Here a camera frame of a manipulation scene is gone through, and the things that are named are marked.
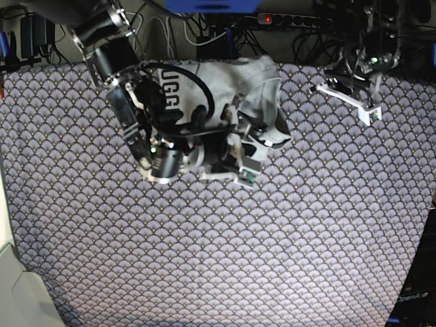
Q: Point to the black power adapter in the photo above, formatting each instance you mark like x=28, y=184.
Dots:
x=221, y=49

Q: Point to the black power strip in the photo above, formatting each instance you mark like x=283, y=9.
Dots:
x=298, y=21

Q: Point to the white plastic bin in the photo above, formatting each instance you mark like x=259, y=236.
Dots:
x=25, y=300

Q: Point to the light grey T-shirt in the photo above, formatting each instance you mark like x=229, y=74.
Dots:
x=247, y=87

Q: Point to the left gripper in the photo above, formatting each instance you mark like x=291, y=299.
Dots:
x=342, y=79

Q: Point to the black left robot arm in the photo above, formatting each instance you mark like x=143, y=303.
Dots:
x=371, y=46

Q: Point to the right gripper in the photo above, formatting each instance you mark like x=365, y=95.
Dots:
x=194, y=121

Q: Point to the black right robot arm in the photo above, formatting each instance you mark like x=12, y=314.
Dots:
x=105, y=37

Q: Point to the fan-patterned tablecloth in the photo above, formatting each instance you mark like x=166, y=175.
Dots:
x=325, y=238

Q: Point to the blue box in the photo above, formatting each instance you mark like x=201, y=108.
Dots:
x=212, y=6

